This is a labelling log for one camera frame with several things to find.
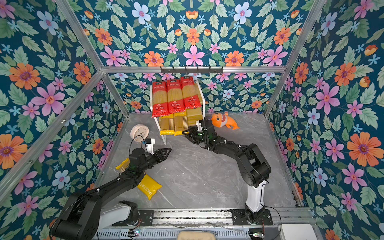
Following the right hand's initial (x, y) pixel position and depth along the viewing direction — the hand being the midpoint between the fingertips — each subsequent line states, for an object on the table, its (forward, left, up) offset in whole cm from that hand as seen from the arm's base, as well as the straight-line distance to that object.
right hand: (183, 132), depth 86 cm
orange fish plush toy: (+18, -24, -9) cm, 31 cm away
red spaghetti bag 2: (+9, +3, +17) cm, 19 cm away
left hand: (-9, +6, -2) cm, 11 cm away
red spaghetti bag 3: (+15, -5, +17) cm, 23 cm away
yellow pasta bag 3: (-25, +19, -16) cm, 35 cm away
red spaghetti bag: (+3, +10, +17) cm, 20 cm away
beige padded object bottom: (-48, -8, -14) cm, 51 cm away
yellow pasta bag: (+7, +10, 0) cm, 13 cm away
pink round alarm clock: (+8, +31, -10) cm, 34 cm away
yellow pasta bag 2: (+7, +2, -1) cm, 8 cm away
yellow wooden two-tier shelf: (+3, +15, +9) cm, 18 cm away
